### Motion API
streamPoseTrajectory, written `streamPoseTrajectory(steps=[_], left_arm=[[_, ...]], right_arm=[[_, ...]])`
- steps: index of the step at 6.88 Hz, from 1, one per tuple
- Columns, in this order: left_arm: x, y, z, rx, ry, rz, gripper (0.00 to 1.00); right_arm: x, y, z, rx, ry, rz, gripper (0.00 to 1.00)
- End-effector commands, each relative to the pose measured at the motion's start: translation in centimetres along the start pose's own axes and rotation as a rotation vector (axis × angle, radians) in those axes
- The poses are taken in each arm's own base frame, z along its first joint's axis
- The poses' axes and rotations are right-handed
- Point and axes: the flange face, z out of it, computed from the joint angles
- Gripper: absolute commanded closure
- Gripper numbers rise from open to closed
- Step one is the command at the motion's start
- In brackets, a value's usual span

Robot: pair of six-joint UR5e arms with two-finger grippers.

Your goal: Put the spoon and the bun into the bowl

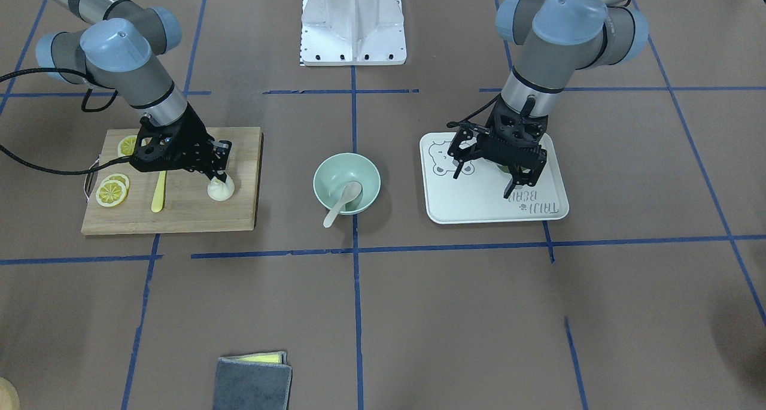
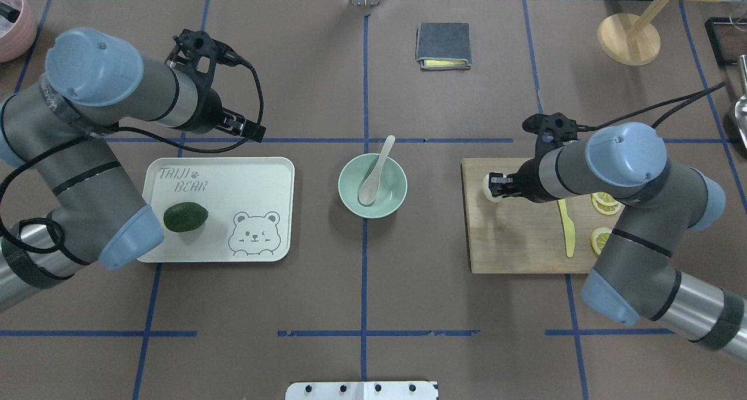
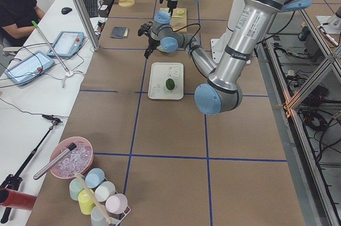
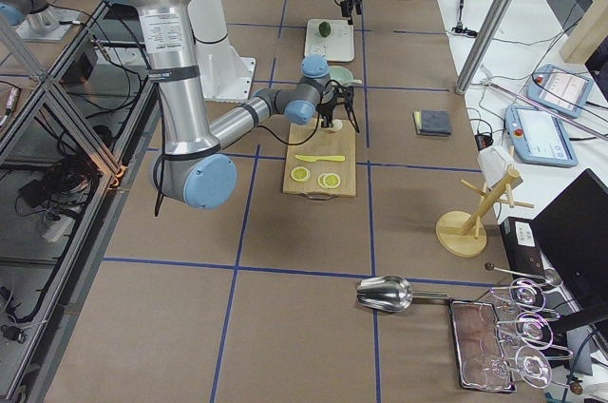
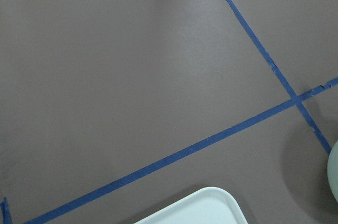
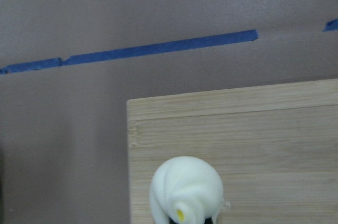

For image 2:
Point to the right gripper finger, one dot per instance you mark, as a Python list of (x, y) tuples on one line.
[(496, 195), (496, 180)]

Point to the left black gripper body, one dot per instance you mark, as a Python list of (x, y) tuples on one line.
[(211, 107)]

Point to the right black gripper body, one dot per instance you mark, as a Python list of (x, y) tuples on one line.
[(526, 181)]

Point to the white steamed bun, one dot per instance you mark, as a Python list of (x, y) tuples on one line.
[(487, 190)]

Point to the white ceramic spoon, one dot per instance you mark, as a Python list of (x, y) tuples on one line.
[(370, 187)]

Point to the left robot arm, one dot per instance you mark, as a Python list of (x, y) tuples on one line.
[(58, 127)]

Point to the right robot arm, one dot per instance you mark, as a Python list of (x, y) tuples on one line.
[(662, 199)]

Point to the pink bowl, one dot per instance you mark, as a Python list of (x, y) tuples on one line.
[(18, 37)]

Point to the bamboo cutting board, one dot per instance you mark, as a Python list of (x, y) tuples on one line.
[(518, 236)]

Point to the yellow plastic knife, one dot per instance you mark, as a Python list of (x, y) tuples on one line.
[(569, 232)]

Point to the upper lemon slice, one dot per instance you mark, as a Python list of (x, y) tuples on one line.
[(604, 199)]

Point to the lower stacked lemon slice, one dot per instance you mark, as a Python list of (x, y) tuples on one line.
[(607, 209)]

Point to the single lemon slice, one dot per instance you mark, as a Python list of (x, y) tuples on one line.
[(598, 239)]

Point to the white bear-print tray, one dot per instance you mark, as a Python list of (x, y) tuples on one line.
[(249, 201)]

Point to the green avocado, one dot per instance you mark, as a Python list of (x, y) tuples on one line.
[(185, 217)]

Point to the grey folded cloth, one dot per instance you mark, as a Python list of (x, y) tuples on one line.
[(443, 46)]

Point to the wooden cup stand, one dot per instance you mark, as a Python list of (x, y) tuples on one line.
[(632, 39)]

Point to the metal scoop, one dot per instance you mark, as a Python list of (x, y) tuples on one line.
[(739, 111)]

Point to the dark glass-holder tray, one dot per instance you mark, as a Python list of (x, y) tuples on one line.
[(727, 38)]

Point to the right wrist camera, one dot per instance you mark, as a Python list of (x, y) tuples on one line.
[(552, 131)]

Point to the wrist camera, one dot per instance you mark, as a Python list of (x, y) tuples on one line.
[(552, 131), (196, 50)]

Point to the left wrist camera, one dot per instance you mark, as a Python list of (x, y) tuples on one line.
[(196, 50)]

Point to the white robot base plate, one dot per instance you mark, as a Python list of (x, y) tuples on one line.
[(363, 390)]

